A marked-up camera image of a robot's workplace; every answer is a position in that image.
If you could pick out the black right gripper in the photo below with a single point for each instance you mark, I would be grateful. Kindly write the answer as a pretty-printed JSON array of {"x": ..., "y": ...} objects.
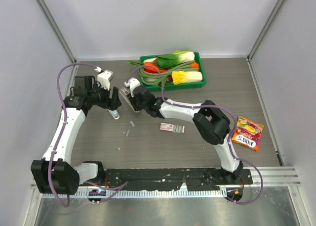
[{"x": 132, "y": 100}]

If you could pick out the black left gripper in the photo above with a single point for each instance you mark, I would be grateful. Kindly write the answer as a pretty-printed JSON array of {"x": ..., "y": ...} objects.
[{"x": 113, "y": 103}]

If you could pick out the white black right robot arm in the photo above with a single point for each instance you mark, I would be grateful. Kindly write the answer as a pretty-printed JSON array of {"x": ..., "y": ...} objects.
[{"x": 212, "y": 124}]

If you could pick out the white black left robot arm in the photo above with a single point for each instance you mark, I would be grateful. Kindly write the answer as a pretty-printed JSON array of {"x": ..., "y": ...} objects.
[{"x": 54, "y": 172}]

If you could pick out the green long beans toy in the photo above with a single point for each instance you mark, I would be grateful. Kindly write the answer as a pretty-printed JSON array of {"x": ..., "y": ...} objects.
[{"x": 158, "y": 80}]

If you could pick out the green plastic tray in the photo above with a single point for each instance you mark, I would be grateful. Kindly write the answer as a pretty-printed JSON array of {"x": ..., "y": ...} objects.
[{"x": 197, "y": 59}]

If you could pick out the orange carrot toy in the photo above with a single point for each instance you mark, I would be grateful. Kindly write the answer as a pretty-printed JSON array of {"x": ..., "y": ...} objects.
[{"x": 152, "y": 68}]

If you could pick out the yellow napa cabbage toy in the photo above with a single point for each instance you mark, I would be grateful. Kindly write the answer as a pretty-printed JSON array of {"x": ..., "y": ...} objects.
[{"x": 183, "y": 77}]

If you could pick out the red white staple box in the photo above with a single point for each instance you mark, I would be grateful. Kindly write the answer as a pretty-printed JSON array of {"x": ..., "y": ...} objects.
[{"x": 172, "y": 128}]

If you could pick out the green bok choy toy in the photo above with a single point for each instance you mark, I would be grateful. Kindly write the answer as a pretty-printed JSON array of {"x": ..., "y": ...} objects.
[{"x": 174, "y": 59}]

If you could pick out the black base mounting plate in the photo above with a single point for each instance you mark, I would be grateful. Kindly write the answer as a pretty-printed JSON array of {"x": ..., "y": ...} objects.
[{"x": 171, "y": 179}]

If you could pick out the Fox's candy bag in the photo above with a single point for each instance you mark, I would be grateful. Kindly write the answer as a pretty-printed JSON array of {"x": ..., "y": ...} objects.
[{"x": 247, "y": 133}]

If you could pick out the white cable duct rail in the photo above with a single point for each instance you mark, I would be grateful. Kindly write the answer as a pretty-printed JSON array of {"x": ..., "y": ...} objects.
[{"x": 91, "y": 193}]

